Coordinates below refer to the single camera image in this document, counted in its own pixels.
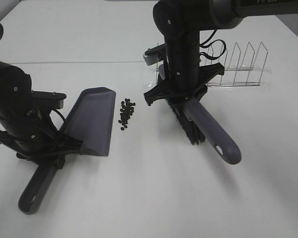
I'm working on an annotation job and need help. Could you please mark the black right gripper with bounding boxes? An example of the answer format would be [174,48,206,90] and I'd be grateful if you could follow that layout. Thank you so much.
[144,63,224,106]

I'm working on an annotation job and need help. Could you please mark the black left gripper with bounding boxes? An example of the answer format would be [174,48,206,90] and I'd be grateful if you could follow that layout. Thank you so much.
[0,130,83,169]

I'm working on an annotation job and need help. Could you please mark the purple plastic dustpan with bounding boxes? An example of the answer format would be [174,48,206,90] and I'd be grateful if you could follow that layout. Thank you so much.
[18,87,116,215]

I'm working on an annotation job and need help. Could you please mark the pile of coffee beans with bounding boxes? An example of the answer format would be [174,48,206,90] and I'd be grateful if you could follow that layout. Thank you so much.
[118,98,136,130]

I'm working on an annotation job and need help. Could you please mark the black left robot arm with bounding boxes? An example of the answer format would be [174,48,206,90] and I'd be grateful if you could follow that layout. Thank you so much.
[0,61,82,169]

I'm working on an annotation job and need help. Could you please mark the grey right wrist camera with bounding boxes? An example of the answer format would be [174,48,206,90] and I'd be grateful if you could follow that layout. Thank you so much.
[143,44,166,66]

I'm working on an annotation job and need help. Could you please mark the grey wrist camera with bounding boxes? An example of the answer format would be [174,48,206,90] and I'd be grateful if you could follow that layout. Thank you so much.
[32,91,67,109]
[143,44,166,66]

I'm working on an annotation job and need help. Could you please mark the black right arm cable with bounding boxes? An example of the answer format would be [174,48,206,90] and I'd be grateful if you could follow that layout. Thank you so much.
[198,29,226,60]

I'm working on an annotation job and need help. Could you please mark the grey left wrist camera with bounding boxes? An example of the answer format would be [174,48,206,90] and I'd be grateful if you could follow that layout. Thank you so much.
[32,91,67,109]

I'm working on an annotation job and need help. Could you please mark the metal wire dish rack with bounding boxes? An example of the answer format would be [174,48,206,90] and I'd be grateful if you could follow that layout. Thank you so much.
[153,42,269,87]

